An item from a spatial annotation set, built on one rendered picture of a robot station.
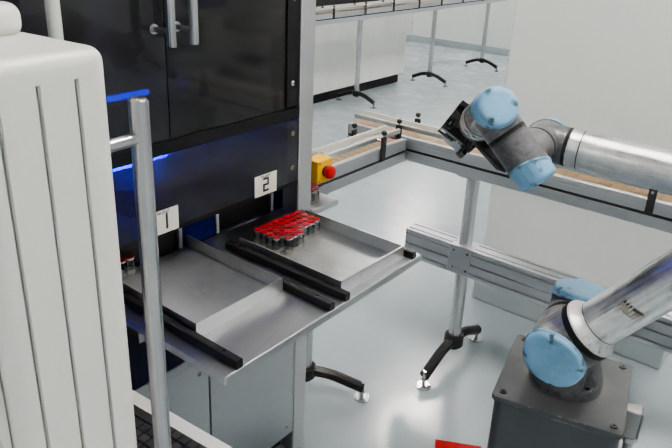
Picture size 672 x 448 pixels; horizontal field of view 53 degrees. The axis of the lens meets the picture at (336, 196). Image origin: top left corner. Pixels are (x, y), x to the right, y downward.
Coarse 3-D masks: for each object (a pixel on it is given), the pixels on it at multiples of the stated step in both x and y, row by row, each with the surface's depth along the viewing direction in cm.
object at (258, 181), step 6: (264, 174) 181; (270, 174) 183; (276, 174) 185; (258, 180) 180; (264, 180) 182; (270, 180) 184; (276, 180) 186; (258, 186) 181; (270, 186) 184; (276, 186) 186; (258, 192) 181; (264, 192) 183; (270, 192) 185
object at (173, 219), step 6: (162, 210) 156; (168, 210) 158; (174, 210) 159; (156, 216) 156; (162, 216) 157; (168, 216) 158; (174, 216) 160; (162, 222) 157; (168, 222) 159; (174, 222) 160; (162, 228) 158; (168, 228) 159; (174, 228) 161
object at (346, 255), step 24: (240, 240) 176; (312, 240) 183; (336, 240) 184; (360, 240) 184; (384, 240) 178; (288, 264) 166; (312, 264) 170; (336, 264) 171; (360, 264) 171; (384, 264) 169
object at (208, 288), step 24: (192, 240) 174; (168, 264) 167; (192, 264) 168; (216, 264) 168; (240, 264) 164; (168, 288) 156; (192, 288) 157; (216, 288) 157; (240, 288) 158; (264, 288) 152; (168, 312) 143; (192, 312) 147; (216, 312) 142; (240, 312) 148
